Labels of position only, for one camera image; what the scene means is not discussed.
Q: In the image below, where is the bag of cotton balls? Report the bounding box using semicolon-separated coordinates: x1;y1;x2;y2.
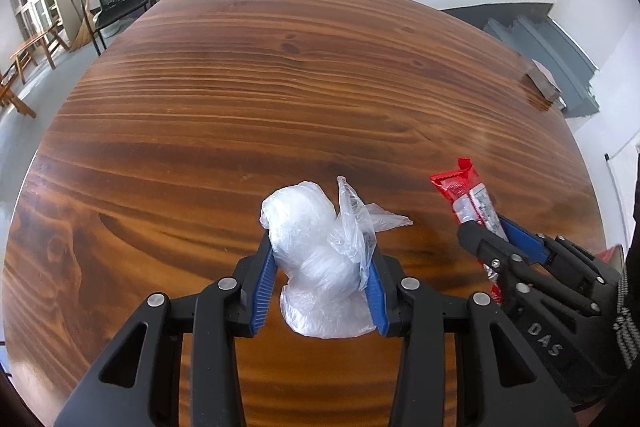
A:
260;177;413;339

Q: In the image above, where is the small brown block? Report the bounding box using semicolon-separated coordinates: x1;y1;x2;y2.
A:
520;59;563;108

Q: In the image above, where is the wooden bench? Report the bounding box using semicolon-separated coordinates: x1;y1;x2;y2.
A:
0;24;71;118

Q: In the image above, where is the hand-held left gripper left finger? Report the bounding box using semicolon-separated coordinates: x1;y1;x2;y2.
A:
54;232;278;427

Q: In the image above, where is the broom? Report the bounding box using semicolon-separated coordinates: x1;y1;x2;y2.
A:
65;0;96;52

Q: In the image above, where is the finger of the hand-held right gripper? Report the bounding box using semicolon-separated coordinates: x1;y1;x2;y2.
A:
500;216;551;265
457;222;526;303

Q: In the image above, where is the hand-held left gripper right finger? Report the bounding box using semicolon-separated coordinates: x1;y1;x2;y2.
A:
359;242;581;427

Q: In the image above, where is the red snack packet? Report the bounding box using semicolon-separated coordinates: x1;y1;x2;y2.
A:
430;158;506;305

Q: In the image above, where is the wooden desktop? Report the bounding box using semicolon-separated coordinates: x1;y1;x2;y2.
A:
0;0;603;427

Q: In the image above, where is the grey staircase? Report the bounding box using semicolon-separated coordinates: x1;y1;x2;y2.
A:
440;2;601;120

